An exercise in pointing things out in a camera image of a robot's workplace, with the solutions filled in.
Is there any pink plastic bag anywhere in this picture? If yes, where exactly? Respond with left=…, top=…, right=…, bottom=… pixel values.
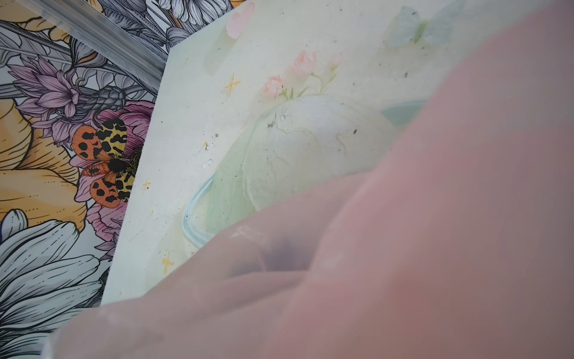
left=42, top=1, right=573, bottom=358

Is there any left aluminium corner post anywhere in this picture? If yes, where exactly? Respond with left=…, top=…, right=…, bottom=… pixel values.
left=21, top=1, right=167, bottom=92

